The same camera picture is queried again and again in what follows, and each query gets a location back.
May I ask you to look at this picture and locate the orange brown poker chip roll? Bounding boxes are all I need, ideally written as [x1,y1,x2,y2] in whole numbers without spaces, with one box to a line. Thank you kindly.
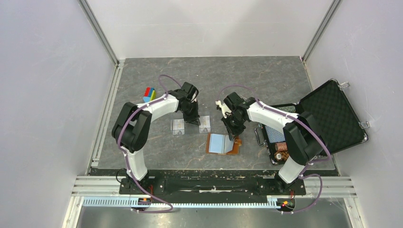
[275,142,288,152]

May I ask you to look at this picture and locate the black poker chip case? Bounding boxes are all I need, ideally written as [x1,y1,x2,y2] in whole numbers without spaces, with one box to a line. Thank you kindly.
[259,79,369,165]

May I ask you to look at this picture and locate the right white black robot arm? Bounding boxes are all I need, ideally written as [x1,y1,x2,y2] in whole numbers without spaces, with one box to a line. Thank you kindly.
[215,92,330,194]

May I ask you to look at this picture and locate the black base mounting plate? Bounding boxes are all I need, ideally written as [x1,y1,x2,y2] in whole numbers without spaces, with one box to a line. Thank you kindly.
[139,170,306,204]

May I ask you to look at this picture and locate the blue patterned card deck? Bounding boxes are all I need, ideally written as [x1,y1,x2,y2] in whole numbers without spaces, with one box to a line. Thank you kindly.
[265,126,285,143]

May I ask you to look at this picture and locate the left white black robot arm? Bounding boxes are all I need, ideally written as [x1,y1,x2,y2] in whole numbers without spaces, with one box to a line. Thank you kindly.
[112,82,201,194]

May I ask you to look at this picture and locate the multicoloured block toy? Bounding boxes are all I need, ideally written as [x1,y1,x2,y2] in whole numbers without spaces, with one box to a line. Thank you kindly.
[143,87,156,103]

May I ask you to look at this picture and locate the clear plastic card sleeve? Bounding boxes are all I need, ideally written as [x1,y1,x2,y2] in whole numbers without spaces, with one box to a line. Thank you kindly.
[171,115,211,135]

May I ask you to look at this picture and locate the brown leather card holder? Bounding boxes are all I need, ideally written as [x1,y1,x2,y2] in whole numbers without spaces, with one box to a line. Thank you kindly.
[206,133,242,155]

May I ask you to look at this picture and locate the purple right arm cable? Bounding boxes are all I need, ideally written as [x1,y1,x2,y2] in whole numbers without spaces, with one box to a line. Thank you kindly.
[217,84,333,215]

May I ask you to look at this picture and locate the white slotted cable duct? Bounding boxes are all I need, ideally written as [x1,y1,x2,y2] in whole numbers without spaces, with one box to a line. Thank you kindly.
[83,197,280,209]

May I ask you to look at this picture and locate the green poker chip roll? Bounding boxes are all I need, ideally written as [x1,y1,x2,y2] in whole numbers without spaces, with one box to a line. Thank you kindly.
[276,105,296,113]

